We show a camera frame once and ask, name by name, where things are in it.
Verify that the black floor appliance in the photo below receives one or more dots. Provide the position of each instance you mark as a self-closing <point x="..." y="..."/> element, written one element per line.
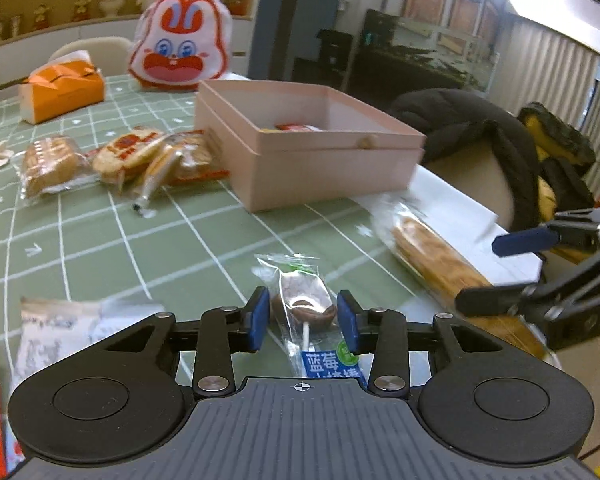
<point x="330" y="60"/>

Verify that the round rice cracker packet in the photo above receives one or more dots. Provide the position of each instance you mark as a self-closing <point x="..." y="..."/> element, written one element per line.
<point x="127" y="152"/>

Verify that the metal cup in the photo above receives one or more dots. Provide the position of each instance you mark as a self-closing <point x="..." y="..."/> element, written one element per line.
<point x="16" y="25"/>

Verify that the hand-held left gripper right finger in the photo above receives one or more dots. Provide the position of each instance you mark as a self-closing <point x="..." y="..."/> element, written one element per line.
<point x="347" y="322"/>

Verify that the long bread packet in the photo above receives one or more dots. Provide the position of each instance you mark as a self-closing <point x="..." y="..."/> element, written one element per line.
<point x="430" y="255"/>

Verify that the beige curtain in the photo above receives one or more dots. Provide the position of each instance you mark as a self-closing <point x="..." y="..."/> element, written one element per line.
<point x="555" y="75"/>

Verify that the pink cardboard box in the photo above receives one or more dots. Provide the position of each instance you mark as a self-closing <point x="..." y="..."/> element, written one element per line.
<point x="290" y="175"/>

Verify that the long clear stick packet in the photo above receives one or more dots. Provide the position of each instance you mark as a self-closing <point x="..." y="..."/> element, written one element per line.
<point x="157" y="175"/>

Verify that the biscuit packet red edge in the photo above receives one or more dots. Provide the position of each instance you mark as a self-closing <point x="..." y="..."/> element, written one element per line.
<point x="52" y="165"/>

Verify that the yellow black jacket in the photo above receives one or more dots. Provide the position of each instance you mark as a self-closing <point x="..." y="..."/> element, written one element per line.
<point x="555" y="130"/>

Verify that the monkey figurine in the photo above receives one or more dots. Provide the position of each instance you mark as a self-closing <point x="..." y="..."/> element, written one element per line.
<point x="41" y="17"/>
<point x="81" y="8"/>

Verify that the black padded jacket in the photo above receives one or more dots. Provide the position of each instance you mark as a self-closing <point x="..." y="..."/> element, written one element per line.
<point x="470" y="120"/>

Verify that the orange tissue box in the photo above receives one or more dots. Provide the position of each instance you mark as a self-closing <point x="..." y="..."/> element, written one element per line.
<point x="62" y="92"/>

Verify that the green checked tablecloth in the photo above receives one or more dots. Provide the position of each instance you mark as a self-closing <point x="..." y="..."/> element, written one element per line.
<point x="80" y="240"/>

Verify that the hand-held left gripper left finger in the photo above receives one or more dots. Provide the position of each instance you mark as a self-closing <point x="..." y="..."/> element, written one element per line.
<point x="257" y="320"/>

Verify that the aquarium on black stand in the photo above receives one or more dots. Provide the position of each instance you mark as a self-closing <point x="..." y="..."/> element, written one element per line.
<point x="430" y="60"/>

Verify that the white vase with plant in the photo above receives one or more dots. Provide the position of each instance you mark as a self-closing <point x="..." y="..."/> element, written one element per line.
<point x="111" y="2"/>

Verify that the white red rabbit bag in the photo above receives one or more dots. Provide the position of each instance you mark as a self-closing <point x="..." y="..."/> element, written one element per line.
<point x="180" y="55"/>

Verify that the white sideboard cabinet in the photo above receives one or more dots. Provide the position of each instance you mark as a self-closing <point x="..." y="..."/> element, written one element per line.
<point x="30" y="55"/>

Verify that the chocolate lollipop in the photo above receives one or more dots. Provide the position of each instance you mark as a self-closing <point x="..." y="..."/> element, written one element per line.
<point x="305" y="305"/>

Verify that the white printed snack packet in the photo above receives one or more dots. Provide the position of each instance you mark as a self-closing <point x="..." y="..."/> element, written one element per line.
<point x="55" y="330"/>

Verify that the brown pastry packet orange edge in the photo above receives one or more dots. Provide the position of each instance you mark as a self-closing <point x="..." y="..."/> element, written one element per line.
<point x="197" y="157"/>

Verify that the red yellow snack packet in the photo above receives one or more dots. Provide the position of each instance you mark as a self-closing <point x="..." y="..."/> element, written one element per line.
<point x="295" y="128"/>

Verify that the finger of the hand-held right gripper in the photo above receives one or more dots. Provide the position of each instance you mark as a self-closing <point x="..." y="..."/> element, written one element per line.
<point x="490" y="301"/>
<point x="522" y="242"/>

